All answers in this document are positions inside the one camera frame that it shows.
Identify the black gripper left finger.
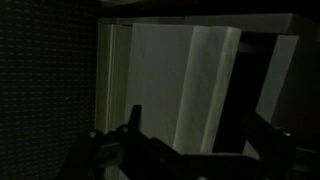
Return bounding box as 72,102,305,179
56,104,188,180

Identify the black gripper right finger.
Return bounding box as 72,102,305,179
241,111,302,180

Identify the light wooden bed frame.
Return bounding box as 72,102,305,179
96,13,320,158

